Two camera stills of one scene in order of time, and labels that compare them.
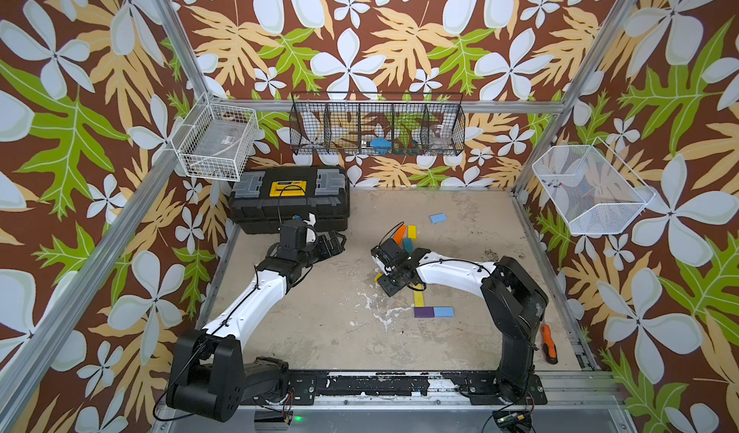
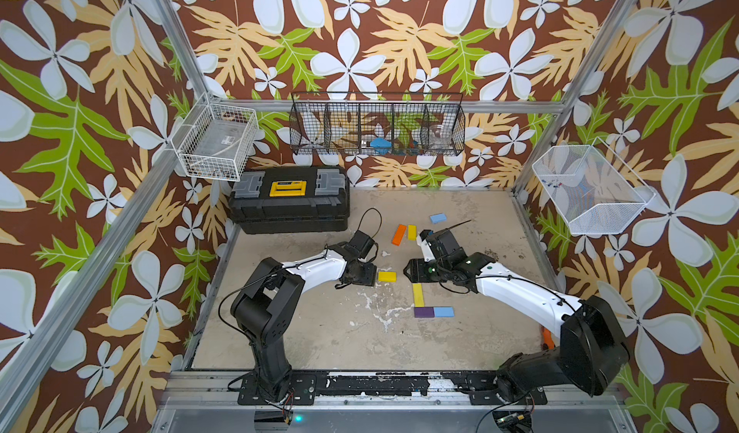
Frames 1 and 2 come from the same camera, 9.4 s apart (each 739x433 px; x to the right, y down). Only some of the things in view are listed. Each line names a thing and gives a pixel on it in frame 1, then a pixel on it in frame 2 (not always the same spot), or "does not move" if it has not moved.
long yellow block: (419, 296) does not move
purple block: (423, 312) does not move
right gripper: (385, 287) → (416, 272)
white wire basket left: (216, 140) does not move
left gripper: (335, 246) → (370, 274)
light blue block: (444, 312) does not move
